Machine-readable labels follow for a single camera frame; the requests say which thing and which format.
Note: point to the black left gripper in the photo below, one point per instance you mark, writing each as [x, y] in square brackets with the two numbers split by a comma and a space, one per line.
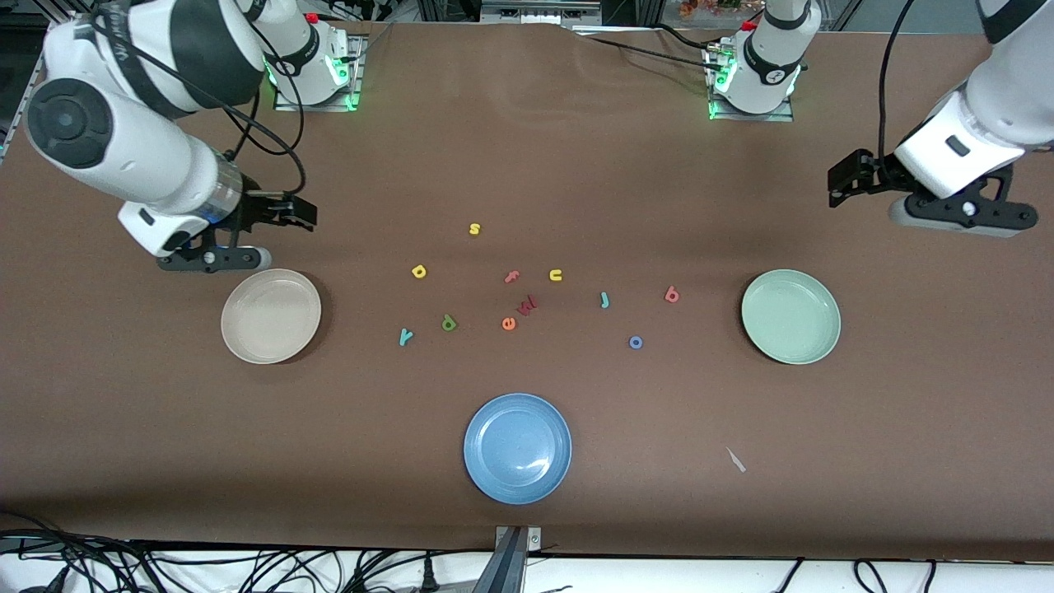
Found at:
[874, 172]

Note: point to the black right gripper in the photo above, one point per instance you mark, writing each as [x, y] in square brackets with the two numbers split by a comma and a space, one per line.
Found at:
[257, 209]

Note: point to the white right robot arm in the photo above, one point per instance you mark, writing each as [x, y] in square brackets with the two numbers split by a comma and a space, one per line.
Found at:
[148, 156]

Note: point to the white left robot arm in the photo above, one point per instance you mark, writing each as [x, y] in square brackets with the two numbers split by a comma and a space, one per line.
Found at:
[1013, 82]

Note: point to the beige brown plate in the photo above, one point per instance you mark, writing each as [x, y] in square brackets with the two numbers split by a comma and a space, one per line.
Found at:
[271, 316]

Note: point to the light green plate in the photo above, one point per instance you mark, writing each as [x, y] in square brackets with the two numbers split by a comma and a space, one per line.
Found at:
[790, 317]

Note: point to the orange background flowers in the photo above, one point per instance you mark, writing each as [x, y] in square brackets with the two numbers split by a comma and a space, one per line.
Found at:
[708, 7]

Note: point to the brown table cover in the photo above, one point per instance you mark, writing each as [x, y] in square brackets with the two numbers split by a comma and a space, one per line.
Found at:
[527, 148]

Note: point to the dark red letter w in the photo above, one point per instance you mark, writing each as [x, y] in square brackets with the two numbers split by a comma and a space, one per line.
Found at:
[528, 305]

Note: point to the small white paper scrap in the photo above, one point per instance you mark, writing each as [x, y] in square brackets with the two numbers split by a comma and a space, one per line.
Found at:
[736, 460]

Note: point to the grey background device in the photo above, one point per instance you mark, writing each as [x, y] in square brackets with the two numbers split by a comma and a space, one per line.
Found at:
[539, 12]

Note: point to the blue plate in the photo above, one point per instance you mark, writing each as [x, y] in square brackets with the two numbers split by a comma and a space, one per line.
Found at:
[517, 449]

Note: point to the dark grey metal pole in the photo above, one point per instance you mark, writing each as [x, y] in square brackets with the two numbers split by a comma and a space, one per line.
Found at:
[504, 568]

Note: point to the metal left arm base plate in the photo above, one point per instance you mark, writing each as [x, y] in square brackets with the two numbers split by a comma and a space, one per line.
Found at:
[753, 118]

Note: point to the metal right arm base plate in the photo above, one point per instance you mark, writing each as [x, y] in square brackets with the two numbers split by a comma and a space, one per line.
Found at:
[360, 66]

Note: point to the small metal clamp bracket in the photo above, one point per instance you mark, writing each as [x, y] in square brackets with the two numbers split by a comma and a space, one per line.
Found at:
[533, 539]

